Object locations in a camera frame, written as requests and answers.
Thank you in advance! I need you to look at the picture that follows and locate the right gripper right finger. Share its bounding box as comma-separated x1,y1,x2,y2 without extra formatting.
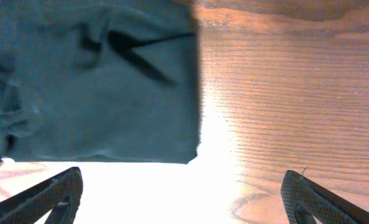
281,170,369,224

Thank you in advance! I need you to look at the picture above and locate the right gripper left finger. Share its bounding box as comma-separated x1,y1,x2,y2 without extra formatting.
0,167,83,224

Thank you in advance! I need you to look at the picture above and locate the black shirt with white logo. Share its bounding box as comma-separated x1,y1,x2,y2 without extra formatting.
0,0,200,164

